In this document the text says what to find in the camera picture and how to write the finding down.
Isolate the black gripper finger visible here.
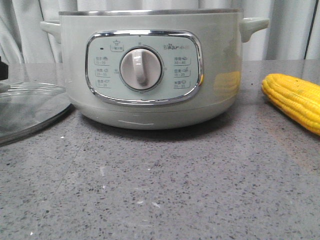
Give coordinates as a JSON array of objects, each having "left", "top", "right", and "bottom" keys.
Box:
[{"left": 0, "top": 57, "right": 9, "bottom": 80}]

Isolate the glass pot lid steel rim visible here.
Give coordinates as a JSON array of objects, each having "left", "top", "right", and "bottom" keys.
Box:
[{"left": 0, "top": 82, "right": 71, "bottom": 145}]

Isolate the pale green electric cooking pot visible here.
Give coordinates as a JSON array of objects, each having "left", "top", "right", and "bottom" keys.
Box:
[{"left": 40, "top": 9, "right": 269, "bottom": 130}]

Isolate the yellow corn cob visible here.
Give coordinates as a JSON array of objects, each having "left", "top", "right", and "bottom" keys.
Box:
[{"left": 261, "top": 73, "right": 320, "bottom": 135}]

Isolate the white pleated curtain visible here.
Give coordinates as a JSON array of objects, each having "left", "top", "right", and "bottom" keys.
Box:
[{"left": 0, "top": 0, "right": 320, "bottom": 64}]

